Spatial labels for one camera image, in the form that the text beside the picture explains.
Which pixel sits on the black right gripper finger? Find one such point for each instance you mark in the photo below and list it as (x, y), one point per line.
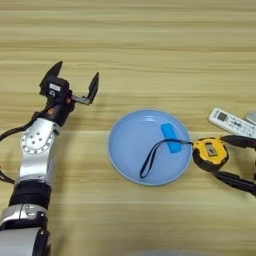
(240, 183)
(243, 141)

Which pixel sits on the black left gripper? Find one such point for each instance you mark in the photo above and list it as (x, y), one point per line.
(58, 111)

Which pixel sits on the light blue round plate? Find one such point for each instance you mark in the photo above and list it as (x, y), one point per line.
(133, 146)

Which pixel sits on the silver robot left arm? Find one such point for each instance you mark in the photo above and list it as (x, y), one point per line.
(35, 156)

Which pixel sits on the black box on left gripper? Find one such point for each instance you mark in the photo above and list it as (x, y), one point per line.
(55, 87)

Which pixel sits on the white remote control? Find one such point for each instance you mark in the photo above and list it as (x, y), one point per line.
(230, 122)

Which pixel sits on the grey flat device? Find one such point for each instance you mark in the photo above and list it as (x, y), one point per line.
(252, 118)

